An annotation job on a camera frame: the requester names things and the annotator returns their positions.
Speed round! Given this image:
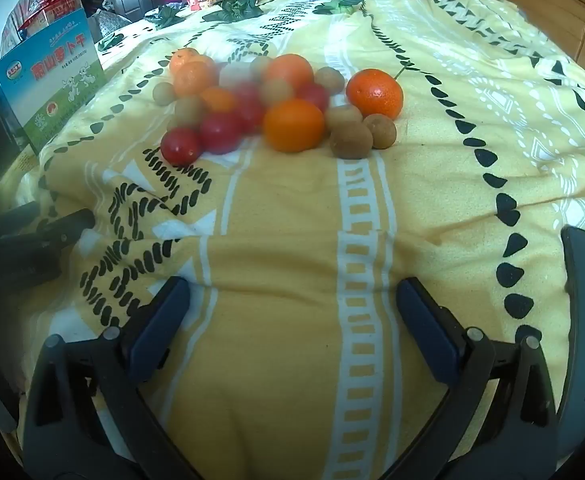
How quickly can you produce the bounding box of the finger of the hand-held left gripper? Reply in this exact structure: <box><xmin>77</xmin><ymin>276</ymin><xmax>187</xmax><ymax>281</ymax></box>
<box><xmin>33</xmin><ymin>208</ymin><xmax>96</xmax><ymax>260</ymax></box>
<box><xmin>0</xmin><ymin>201</ymin><xmax>42</xmax><ymax>239</ymax></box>

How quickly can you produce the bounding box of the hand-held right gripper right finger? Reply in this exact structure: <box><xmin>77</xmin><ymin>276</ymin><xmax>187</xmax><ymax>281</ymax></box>
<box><xmin>397</xmin><ymin>277</ymin><xmax>558</xmax><ymax>480</ymax></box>

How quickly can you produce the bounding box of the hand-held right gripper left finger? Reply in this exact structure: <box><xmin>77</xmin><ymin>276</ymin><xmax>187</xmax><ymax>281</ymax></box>
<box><xmin>20</xmin><ymin>276</ymin><xmax>198</xmax><ymax>480</ymax></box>

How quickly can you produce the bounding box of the orange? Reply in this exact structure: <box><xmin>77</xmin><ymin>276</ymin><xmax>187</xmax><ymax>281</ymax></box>
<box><xmin>200</xmin><ymin>86</ymin><xmax>238</xmax><ymax>115</ymax></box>
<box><xmin>264</xmin><ymin>54</ymin><xmax>315</xmax><ymax>92</ymax></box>
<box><xmin>263</xmin><ymin>99</ymin><xmax>326</xmax><ymax>154</ymax></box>
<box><xmin>172</xmin><ymin>60</ymin><xmax>219</xmax><ymax>99</ymax></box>
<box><xmin>169</xmin><ymin>48</ymin><xmax>201</xmax><ymax>69</ymax></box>
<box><xmin>346</xmin><ymin>68</ymin><xmax>404</xmax><ymax>121</ymax></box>

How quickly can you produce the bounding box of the red tomato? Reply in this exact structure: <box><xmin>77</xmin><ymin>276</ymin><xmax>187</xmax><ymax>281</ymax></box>
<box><xmin>160</xmin><ymin>127</ymin><xmax>204</xmax><ymax>166</ymax></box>
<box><xmin>235</xmin><ymin>85</ymin><xmax>268</xmax><ymax>134</ymax></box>
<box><xmin>200</xmin><ymin>111</ymin><xmax>246</xmax><ymax>155</ymax></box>
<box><xmin>297</xmin><ymin>82</ymin><xmax>331</xmax><ymax>114</ymax></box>

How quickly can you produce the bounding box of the blue cardboard box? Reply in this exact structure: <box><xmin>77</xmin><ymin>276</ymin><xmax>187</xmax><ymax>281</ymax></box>
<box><xmin>0</xmin><ymin>7</ymin><xmax>107</xmax><ymax>156</ymax></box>

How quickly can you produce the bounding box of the yellow patterned bedsheet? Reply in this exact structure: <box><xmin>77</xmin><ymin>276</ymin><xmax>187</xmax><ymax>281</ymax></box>
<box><xmin>20</xmin><ymin>0</ymin><xmax>585</xmax><ymax>480</ymax></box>

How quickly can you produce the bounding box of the grey striped round cover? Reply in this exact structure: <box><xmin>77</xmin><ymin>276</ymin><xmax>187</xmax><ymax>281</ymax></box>
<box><xmin>0</xmin><ymin>0</ymin><xmax>89</xmax><ymax>57</ymax></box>

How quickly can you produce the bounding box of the pile of mixed fruit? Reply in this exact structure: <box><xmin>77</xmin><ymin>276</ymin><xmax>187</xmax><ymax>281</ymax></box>
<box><xmin>151</xmin><ymin>55</ymin><xmax>398</xmax><ymax>161</ymax></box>

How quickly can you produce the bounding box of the dotted white bag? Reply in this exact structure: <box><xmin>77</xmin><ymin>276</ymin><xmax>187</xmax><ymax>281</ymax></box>
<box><xmin>87</xmin><ymin>9</ymin><xmax>134</xmax><ymax>41</ymax></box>

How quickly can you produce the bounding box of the white red plastic bag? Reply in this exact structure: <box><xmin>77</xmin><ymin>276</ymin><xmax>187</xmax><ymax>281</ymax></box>
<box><xmin>18</xmin><ymin>0</ymin><xmax>81</xmax><ymax>37</ymax></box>

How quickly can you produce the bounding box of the pale round fruit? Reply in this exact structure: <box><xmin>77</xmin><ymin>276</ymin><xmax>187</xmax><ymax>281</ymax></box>
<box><xmin>219</xmin><ymin>61</ymin><xmax>253</xmax><ymax>91</ymax></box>

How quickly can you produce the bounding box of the wooden headboard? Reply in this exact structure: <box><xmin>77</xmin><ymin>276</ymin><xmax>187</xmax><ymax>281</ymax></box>
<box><xmin>491</xmin><ymin>0</ymin><xmax>585</xmax><ymax>81</ymax></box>

